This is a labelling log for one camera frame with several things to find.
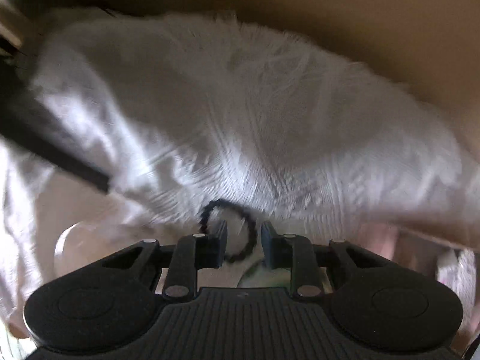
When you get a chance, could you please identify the black hair tie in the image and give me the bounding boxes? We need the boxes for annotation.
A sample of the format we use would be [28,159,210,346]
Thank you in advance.
[197,198,260,264]

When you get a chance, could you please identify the white textured cloth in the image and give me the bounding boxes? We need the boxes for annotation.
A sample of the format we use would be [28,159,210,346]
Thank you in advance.
[1,10,479,328]

